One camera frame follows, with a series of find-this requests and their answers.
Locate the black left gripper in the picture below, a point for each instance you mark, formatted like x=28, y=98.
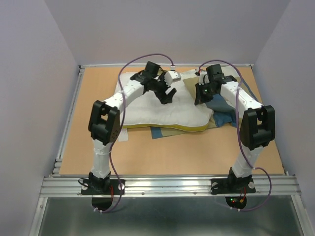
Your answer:
x=163, y=98

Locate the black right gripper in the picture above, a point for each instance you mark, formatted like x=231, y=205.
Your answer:
x=199, y=99

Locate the white pillow yellow edge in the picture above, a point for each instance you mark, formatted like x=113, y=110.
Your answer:
x=181, y=114

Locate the blue beige white plaid pillowcase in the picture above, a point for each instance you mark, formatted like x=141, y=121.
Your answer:
x=223, y=113

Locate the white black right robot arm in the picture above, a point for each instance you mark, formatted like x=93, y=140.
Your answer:
x=255, y=126

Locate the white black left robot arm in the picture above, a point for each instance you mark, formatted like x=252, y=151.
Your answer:
x=105, y=121

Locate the white pillow label tag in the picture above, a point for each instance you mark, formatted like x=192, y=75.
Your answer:
x=123, y=135

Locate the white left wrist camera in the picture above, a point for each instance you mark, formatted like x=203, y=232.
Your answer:
x=171, y=77

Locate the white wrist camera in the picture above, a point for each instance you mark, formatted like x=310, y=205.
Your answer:
x=171, y=77
x=203, y=79

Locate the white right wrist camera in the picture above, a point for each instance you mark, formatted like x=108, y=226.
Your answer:
x=203, y=79

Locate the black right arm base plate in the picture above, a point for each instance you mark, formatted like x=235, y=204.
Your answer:
x=228, y=186

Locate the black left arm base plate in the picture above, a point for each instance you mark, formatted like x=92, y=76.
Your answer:
x=110, y=187

